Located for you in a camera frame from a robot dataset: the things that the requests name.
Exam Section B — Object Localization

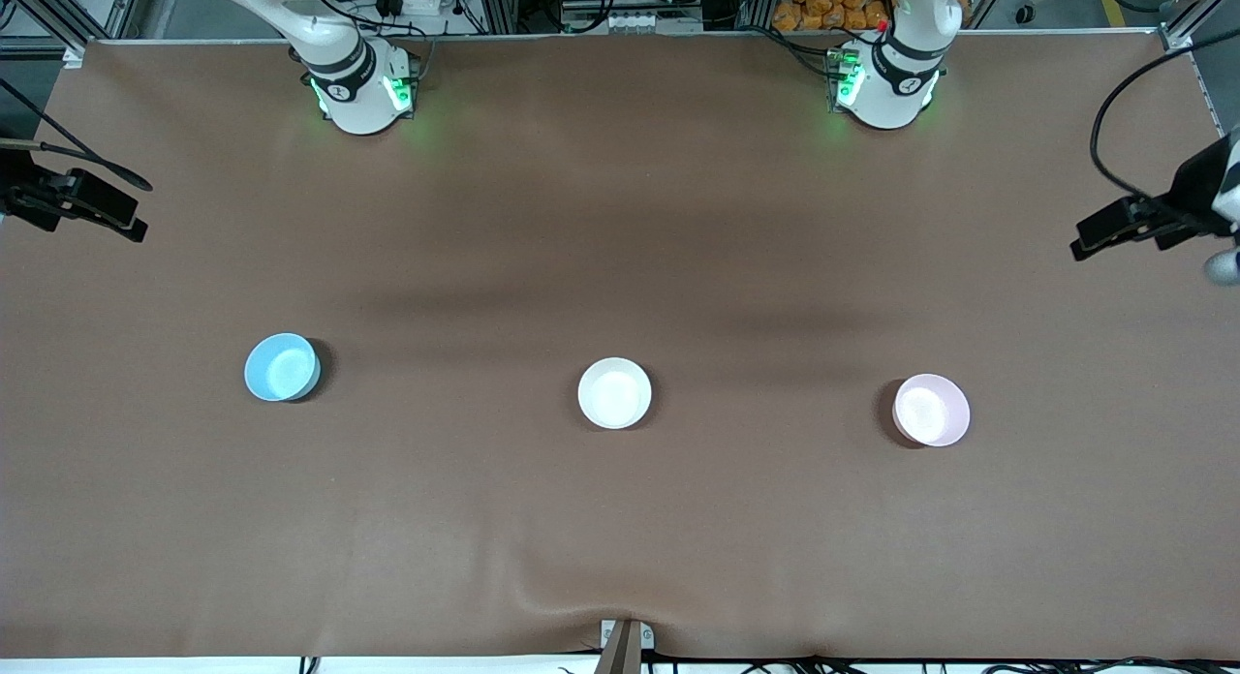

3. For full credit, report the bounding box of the light blue bowl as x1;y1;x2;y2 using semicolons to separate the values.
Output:
243;332;322;403

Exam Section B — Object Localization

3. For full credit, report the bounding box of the pale pink bowl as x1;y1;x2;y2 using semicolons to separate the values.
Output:
892;374;971;448

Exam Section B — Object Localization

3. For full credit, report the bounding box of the white bowl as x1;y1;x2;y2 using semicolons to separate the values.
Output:
577;356;653;430

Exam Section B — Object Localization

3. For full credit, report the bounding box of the pile of orange buns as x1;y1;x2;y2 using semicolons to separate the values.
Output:
772;0;892;33

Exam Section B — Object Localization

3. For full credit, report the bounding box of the brown table mat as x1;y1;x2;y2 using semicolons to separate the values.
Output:
0;30;1240;661

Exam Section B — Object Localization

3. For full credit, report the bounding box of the small metal bracket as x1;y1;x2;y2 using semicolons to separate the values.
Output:
600;619;656;652

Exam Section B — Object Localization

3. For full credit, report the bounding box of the brown camera post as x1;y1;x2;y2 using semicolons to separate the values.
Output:
593;621;642;674

